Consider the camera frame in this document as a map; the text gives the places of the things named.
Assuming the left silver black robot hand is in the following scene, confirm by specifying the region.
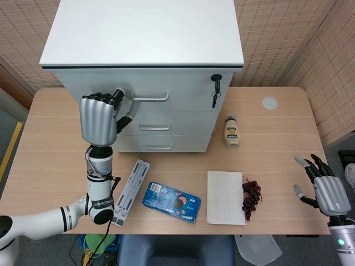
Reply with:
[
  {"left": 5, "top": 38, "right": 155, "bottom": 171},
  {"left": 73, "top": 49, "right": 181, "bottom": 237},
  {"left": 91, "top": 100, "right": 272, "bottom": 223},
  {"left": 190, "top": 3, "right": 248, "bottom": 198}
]
[{"left": 79, "top": 87, "right": 140, "bottom": 147}]

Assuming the medium white drawer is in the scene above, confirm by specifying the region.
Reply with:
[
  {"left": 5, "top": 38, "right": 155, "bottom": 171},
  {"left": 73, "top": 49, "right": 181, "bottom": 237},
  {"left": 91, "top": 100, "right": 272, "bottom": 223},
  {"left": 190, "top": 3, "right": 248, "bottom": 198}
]
[{"left": 115, "top": 110, "right": 221, "bottom": 136}]

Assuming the green plastic bucket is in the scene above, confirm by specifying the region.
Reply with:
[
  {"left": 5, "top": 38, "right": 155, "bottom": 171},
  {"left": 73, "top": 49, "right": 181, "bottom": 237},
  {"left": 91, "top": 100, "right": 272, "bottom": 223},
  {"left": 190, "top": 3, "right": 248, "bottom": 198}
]
[{"left": 84, "top": 234, "right": 116, "bottom": 255}]

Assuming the dark red grape bunch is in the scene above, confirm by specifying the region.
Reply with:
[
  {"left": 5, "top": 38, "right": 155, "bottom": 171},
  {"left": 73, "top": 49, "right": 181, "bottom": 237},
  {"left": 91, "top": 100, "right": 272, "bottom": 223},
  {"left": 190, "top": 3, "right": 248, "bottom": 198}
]
[{"left": 241, "top": 178, "right": 263, "bottom": 222}]

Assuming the black floor object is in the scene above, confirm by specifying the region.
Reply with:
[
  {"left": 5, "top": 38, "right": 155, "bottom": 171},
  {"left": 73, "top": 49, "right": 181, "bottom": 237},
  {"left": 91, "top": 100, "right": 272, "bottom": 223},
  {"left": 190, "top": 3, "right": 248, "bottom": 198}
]
[{"left": 337, "top": 149, "right": 355, "bottom": 167}]

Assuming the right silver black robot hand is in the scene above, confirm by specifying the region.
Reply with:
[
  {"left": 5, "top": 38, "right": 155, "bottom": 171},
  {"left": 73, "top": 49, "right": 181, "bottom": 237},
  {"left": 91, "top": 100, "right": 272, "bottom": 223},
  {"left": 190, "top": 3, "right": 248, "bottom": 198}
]
[{"left": 293, "top": 154, "right": 352, "bottom": 217}]

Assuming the small white drawer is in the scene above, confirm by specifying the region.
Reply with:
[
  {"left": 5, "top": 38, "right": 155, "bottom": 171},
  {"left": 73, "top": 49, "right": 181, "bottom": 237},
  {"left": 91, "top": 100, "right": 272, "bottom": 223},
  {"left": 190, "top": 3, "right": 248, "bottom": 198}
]
[{"left": 115, "top": 135, "right": 214, "bottom": 153}]

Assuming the folded silver laptop stand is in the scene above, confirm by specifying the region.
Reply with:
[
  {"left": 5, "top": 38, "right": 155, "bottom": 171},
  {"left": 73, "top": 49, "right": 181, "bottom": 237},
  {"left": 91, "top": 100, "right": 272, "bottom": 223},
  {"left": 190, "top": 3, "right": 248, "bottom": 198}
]
[{"left": 110, "top": 159, "right": 152, "bottom": 227}]

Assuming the beige drink bottle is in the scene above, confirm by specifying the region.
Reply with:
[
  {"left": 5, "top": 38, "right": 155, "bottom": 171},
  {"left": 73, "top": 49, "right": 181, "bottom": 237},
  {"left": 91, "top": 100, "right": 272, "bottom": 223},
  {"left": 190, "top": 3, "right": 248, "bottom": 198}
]
[{"left": 223, "top": 112, "right": 241, "bottom": 149}]

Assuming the white lined spiral notebook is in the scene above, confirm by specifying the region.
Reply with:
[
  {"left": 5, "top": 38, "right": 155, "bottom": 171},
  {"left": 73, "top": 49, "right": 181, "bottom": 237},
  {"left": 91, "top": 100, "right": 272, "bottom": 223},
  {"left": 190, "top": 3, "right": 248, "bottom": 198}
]
[{"left": 206, "top": 170, "right": 248, "bottom": 226}]

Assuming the white shoe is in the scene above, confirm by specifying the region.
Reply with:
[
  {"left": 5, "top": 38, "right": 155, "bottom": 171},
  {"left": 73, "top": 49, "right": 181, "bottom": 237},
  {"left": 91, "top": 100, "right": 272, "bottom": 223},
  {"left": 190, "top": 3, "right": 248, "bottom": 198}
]
[{"left": 343, "top": 163, "right": 355, "bottom": 191}]

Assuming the blue chair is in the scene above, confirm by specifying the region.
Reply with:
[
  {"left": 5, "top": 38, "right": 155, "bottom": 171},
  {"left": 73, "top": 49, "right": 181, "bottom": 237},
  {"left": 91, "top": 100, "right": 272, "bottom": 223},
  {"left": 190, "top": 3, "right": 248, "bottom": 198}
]
[{"left": 116, "top": 234, "right": 236, "bottom": 266}]

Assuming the large drawer with lock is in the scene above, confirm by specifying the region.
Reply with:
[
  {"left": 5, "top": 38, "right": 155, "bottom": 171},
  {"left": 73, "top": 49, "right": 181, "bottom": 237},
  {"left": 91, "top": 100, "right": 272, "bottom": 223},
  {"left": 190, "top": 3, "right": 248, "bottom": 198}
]
[{"left": 54, "top": 68, "right": 234, "bottom": 113}]

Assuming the blue Oreo cookie box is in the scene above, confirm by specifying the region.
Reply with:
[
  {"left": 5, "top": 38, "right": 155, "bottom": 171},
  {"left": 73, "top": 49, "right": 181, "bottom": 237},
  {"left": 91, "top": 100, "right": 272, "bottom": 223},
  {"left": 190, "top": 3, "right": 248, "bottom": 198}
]
[{"left": 141, "top": 181, "right": 202, "bottom": 224}]

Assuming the hanging black key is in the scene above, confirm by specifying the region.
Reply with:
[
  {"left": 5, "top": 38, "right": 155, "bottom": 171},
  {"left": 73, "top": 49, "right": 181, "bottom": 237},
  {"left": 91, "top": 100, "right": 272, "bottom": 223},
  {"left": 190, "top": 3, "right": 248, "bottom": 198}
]
[{"left": 211, "top": 91, "right": 222, "bottom": 109}]

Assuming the black key in lock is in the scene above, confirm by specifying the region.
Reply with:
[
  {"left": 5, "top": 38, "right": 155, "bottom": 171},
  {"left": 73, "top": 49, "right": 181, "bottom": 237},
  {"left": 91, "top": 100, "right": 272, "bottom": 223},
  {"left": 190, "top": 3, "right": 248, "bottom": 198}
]
[{"left": 210, "top": 73, "right": 223, "bottom": 92}]

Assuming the translucent white plastic bin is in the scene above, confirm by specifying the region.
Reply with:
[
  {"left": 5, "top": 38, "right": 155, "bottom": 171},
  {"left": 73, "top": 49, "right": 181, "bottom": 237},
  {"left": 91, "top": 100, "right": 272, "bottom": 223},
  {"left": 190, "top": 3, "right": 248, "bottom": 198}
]
[{"left": 234, "top": 234, "right": 283, "bottom": 266}]

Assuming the round grey cable grommet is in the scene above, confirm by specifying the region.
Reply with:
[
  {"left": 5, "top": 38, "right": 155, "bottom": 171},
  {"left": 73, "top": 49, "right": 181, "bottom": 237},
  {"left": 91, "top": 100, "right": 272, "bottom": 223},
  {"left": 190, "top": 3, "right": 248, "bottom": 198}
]
[{"left": 262, "top": 96, "right": 279, "bottom": 109}]

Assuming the white drawer cabinet body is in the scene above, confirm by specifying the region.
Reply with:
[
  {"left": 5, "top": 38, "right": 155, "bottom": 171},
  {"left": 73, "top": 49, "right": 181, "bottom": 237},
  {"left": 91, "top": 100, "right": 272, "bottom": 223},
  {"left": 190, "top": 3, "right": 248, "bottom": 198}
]
[{"left": 39, "top": 0, "right": 245, "bottom": 154}]

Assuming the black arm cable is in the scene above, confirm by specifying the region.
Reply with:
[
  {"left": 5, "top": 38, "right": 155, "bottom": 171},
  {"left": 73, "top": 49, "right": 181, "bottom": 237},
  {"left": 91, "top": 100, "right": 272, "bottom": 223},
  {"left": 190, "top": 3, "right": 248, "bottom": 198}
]
[{"left": 90, "top": 176, "right": 122, "bottom": 266}]

